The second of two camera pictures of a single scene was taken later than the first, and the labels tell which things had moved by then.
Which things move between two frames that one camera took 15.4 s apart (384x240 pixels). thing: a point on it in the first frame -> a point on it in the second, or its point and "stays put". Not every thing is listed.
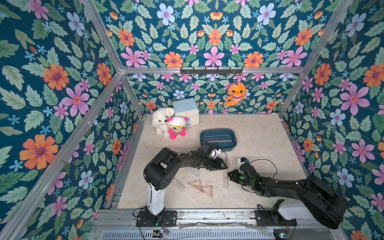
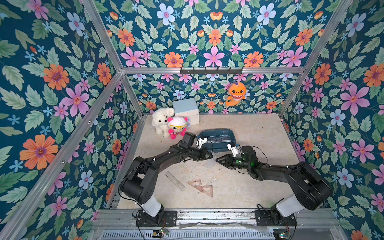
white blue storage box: x=187 y=108 stays put
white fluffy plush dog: x=159 y=119 stays put
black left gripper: x=216 y=165 -> x=201 y=152
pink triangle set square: x=197 y=184 stays put
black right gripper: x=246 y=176 -> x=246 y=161
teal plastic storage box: x=225 y=139 stays put
